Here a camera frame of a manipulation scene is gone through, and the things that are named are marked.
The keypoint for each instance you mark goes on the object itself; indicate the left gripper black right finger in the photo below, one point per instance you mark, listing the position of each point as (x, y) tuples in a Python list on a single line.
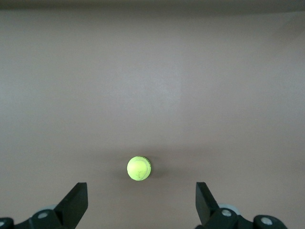
[(207, 207)]

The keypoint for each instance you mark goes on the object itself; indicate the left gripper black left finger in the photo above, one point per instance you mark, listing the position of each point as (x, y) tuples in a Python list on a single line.
[(71, 205)]

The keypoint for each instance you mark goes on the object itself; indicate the yellow-green tennis ball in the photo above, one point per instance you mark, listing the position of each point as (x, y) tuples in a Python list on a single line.
[(139, 168)]

